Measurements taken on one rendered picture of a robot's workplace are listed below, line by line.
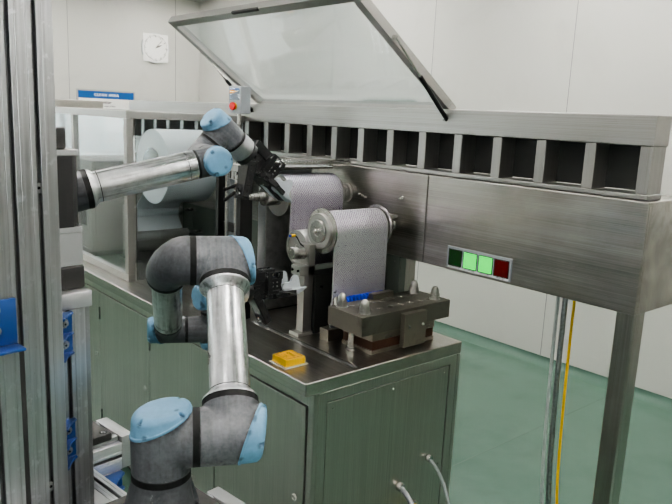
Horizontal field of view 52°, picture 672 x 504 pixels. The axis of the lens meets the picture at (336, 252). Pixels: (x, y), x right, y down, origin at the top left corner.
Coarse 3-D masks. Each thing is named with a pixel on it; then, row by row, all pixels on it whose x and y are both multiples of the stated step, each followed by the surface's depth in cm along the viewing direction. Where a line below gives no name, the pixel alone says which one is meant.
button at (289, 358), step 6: (276, 354) 201; (282, 354) 201; (288, 354) 202; (294, 354) 202; (300, 354) 202; (276, 360) 200; (282, 360) 198; (288, 360) 197; (294, 360) 199; (300, 360) 200; (288, 366) 197
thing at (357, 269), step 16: (336, 256) 220; (352, 256) 224; (368, 256) 229; (384, 256) 234; (336, 272) 221; (352, 272) 226; (368, 272) 231; (384, 272) 236; (336, 288) 222; (352, 288) 227; (368, 288) 232; (384, 288) 237
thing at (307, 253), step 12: (300, 252) 221; (312, 252) 223; (300, 264) 224; (312, 264) 224; (300, 276) 225; (312, 276) 225; (312, 288) 226; (300, 300) 226; (300, 312) 227; (300, 324) 227; (300, 336) 226
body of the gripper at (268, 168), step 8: (256, 144) 196; (256, 152) 194; (264, 152) 198; (248, 160) 194; (256, 160) 197; (264, 160) 199; (272, 160) 198; (280, 160) 200; (256, 168) 198; (264, 168) 197; (272, 168) 200; (280, 168) 200; (256, 176) 199; (264, 176) 197; (272, 176) 200; (264, 184) 201
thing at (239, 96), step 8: (232, 88) 255; (240, 88) 252; (248, 88) 255; (232, 96) 256; (240, 96) 253; (248, 96) 256; (232, 104) 254; (240, 104) 254; (248, 104) 256; (232, 112) 257; (240, 112) 254; (248, 112) 257
